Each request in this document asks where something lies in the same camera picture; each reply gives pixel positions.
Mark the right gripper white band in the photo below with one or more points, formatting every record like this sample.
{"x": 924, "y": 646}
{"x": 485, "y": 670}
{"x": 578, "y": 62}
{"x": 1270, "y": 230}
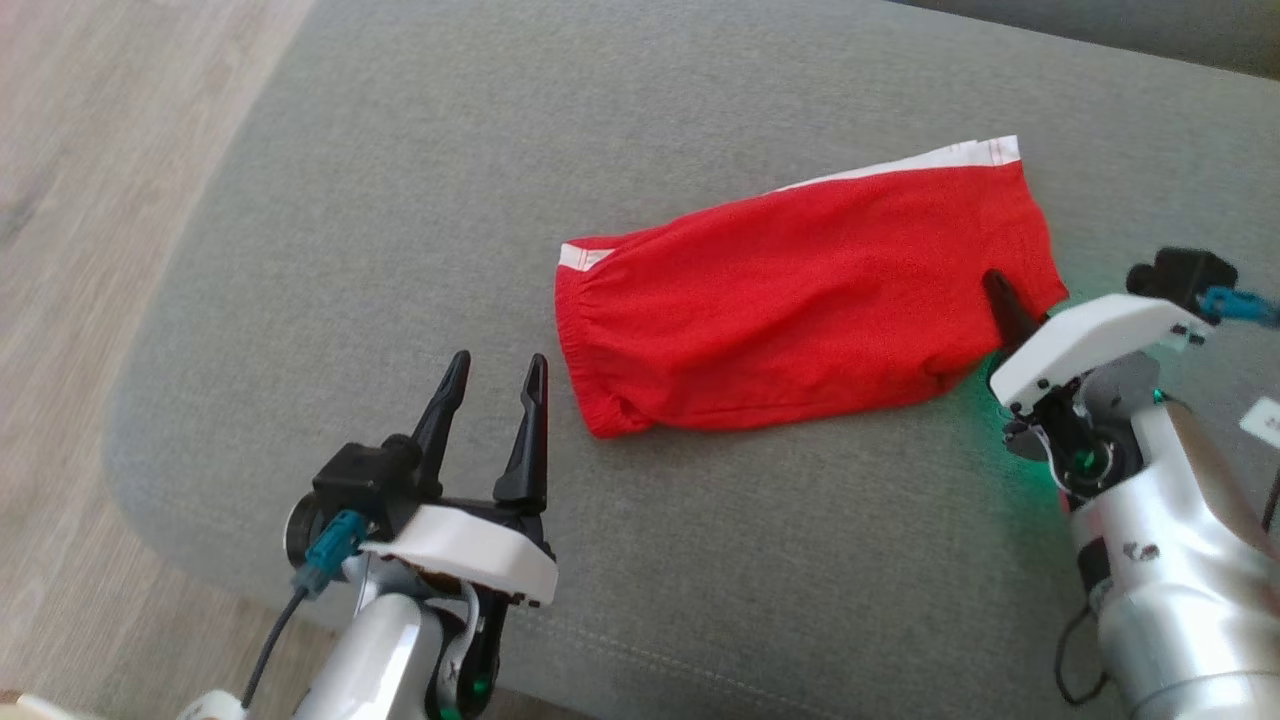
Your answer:
{"x": 1090, "y": 340}

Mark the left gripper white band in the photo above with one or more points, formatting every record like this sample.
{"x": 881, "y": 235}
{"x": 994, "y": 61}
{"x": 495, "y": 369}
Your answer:
{"x": 470, "y": 545}

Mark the red t-shirt with white stripes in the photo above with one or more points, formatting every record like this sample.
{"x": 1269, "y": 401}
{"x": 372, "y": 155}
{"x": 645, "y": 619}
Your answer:
{"x": 800, "y": 300}

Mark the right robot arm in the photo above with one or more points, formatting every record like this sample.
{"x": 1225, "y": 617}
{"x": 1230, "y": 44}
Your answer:
{"x": 1170, "y": 560}

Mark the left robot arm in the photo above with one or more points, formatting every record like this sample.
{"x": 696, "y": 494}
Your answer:
{"x": 380, "y": 650}

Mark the grey fabric sofa seat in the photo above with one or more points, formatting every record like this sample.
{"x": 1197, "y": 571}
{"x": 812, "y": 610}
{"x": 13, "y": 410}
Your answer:
{"x": 400, "y": 200}

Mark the grey sofa back cushion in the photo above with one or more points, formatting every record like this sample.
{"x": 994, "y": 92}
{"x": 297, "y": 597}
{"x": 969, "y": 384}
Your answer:
{"x": 1150, "y": 25}

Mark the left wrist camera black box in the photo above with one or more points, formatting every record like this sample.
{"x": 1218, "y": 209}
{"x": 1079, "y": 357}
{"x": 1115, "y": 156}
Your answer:
{"x": 360, "y": 480}

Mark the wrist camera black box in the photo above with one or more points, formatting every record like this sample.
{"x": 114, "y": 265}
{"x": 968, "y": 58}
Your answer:
{"x": 1185, "y": 275}
{"x": 360, "y": 480}

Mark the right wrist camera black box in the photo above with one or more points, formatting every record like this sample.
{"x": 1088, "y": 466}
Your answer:
{"x": 1185, "y": 275}

